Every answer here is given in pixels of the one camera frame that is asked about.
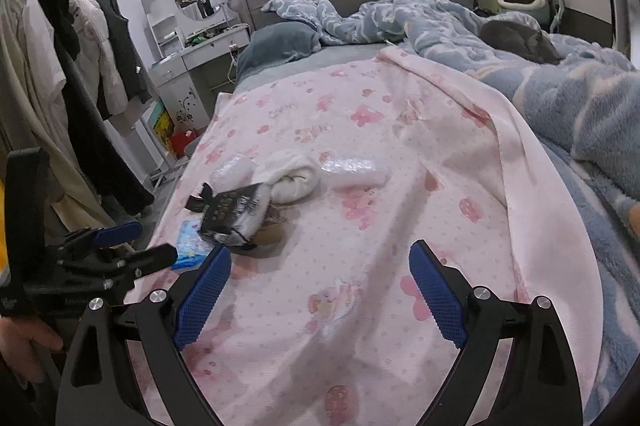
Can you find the white dresser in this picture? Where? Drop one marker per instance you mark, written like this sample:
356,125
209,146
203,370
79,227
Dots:
200,60

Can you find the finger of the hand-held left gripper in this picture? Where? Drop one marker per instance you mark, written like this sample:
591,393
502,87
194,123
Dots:
150,257
120,233

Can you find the black snack packet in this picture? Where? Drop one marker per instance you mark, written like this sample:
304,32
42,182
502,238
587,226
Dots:
232,211

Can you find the white fluffy coat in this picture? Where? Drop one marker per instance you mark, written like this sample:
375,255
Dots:
97,45

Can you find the dark green knit sweater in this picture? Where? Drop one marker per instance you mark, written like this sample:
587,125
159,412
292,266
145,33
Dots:
122,40

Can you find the blue tissue packet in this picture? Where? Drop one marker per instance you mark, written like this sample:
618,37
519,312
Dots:
192,241

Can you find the yellow colourful box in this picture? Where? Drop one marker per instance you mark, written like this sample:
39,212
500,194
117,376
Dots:
164,125

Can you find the blue fleece blanket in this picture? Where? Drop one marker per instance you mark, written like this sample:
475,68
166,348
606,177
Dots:
590,105

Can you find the red bag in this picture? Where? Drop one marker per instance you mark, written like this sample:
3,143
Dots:
182,143

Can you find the person's left hand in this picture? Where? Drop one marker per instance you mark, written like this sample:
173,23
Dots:
17,343

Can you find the brown round scrap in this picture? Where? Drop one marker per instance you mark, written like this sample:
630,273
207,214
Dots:
270,233

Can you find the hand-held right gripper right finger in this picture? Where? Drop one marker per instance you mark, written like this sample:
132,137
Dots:
437,301

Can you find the grey cat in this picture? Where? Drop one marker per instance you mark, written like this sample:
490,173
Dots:
515,38

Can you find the black hanging garment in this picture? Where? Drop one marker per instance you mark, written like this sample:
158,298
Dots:
90,130

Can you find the cosmetics cluster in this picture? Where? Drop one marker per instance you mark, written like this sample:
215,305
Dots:
210,34

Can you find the white rolled cloth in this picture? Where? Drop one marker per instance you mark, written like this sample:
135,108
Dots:
295,178

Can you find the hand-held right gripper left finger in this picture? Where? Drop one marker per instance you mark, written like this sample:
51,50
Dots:
202,301

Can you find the blue-grey pillow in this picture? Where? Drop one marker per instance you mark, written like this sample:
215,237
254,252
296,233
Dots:
275,43

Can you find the clear plastic wrapper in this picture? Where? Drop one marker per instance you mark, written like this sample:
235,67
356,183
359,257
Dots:
352,173

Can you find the white shirt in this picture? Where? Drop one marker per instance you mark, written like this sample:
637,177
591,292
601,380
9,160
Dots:
35,45

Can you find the beige hanging garment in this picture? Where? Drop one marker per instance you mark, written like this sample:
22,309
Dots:
45,186

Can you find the small black wrapper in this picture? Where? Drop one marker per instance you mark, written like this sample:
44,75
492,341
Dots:
197,201

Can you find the clear plastic bag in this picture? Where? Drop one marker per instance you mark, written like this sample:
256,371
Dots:
232,171

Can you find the pink printed blanket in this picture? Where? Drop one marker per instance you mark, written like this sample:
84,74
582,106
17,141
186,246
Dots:
350,130

